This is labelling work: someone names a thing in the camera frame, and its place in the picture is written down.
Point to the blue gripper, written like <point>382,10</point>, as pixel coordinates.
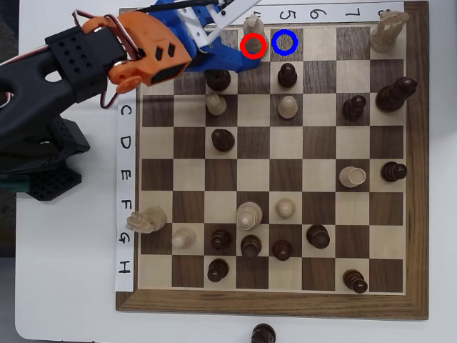
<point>228,58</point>

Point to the light wooden bishop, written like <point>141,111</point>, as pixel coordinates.
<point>252,26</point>

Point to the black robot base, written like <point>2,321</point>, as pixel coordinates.
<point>53,182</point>

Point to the dark wooden chess piece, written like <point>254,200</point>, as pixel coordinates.
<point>263,334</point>

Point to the dark wooden knight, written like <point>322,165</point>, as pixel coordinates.
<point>218,81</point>

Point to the light wooden pawn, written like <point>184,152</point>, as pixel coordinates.
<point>285,208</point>
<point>183,238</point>
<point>216,104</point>
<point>287,107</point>

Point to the dark wooden pawn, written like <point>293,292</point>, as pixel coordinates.
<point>223,140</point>
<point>282,250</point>
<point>392,171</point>
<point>220,240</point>
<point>287,75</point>
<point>218,270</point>
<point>353,108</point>

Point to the white paper strip with numbers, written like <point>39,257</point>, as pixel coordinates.
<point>339,14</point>

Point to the wooden chessboard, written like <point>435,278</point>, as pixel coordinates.
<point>321,143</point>

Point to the white paper strip with letters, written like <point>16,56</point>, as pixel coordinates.
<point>125,160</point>

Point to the white knight top right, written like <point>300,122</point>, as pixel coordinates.
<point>387,32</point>

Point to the light wooden rook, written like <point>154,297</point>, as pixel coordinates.
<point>351,177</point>

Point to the light wooden knight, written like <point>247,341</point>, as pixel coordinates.
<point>150,219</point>

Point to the black pawn at G4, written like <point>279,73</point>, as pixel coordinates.
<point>250,246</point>

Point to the black pawn at G6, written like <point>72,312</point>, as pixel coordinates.
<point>317,236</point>

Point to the dark green clamp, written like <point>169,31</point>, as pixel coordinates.
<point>14,184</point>

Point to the dark wooden bishop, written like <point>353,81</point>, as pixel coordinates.
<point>355,281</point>

